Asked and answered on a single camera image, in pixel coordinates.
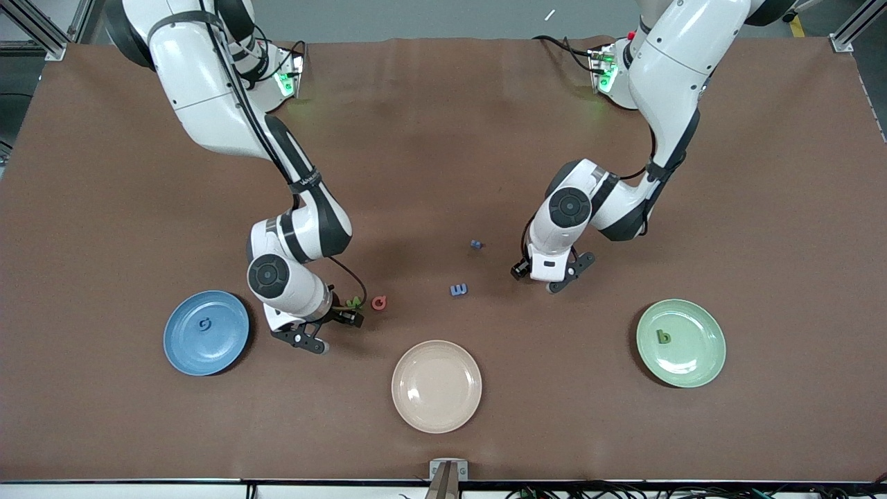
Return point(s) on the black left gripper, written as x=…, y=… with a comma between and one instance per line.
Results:
x=520, y=268

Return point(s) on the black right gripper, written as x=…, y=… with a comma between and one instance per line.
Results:
x=343, y=316

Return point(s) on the red uppercase letter Q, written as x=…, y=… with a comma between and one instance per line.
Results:
x=373, y=303

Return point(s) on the blue lowercase letter m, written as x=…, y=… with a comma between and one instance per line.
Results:
x=459, y=289

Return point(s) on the green lowercase letter b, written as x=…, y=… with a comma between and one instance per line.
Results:
x=659, y=337

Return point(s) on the blue uppercase letter G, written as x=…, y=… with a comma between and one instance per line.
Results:
x=199, y=325

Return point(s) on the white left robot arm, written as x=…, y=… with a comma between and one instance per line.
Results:
x=665, y=62

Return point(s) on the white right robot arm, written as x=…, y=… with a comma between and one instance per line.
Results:
x=180, y=83

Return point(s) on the pale beige plate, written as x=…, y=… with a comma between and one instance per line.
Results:
x=436, y=388

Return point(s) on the blue plate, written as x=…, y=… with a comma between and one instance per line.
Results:
x=187, y=346

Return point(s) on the green plate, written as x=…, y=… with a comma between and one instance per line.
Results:
x=693, y=360

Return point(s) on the brown table mat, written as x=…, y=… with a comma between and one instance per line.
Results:
x=443, y=138

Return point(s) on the grey metal bracket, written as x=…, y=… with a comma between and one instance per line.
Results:
x=449, y=475

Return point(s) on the aluminium frame profile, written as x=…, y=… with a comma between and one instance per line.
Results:
x=55, y=50
x=847, y=38

